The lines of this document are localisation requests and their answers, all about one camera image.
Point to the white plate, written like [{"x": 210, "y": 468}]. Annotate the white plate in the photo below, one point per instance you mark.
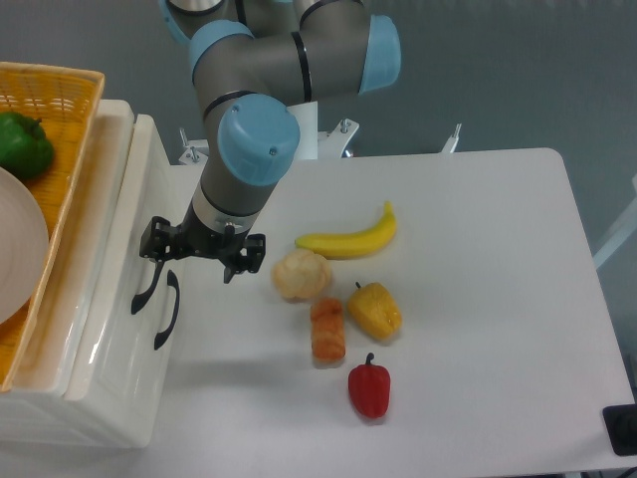
[{"x": 24, "y": 244}]

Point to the red bell pepper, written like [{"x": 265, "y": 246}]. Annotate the red bell pepper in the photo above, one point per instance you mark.
[{"x": 369, "y": 388}]

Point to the black device at table edge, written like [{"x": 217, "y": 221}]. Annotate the black device at table edge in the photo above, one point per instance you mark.
[{"x": 620, "y": 422}]

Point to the green bell pepper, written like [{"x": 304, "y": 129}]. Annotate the green bell pepper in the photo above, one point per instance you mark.
[{"x": 26, "y": 151}]

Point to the yellow banana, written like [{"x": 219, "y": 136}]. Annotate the yellow banana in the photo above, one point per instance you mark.
[{"x": 356, "y": 244}]

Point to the white drawer cabinet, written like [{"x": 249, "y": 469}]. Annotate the white drawer cabinet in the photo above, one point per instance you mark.
[{"x": 35, "y": 409}]

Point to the white frame bar right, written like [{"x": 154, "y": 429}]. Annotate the white frame bar right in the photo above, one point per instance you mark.
[{"x": 620, "y": 230}]

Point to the white bolt post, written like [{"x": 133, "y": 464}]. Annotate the white bolt post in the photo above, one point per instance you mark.
[{"x": 452, "y": 141}]

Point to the round white bread roll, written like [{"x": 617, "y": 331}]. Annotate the round white bread roll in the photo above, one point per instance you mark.
[{"x": 301, "y": 275}]

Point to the orange woven basket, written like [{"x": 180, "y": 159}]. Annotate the orange woven basket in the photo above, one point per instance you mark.
[{"x": 65, "y": 102}]

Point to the orange croissant bread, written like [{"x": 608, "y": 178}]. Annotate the orange croissant bread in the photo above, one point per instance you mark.
[{"x": 327, "y": 334}]

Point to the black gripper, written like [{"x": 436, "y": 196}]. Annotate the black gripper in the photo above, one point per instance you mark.
[{"x": 238, "y": 252}]

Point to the yellow bell pepper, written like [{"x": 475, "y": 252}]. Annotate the yellow bell pepper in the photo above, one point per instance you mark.
[{"x": 375, "y": 311}]

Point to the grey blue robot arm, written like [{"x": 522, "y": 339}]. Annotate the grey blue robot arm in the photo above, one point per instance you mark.
[{"x": 250, "y": 63}]

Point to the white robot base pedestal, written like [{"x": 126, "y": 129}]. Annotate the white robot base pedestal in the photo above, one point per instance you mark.
[{"x": 315, "y": 144}]

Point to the black top drawer handle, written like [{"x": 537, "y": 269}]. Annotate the black top drawer handle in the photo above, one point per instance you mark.
[{"x": 139, "y": 300}]

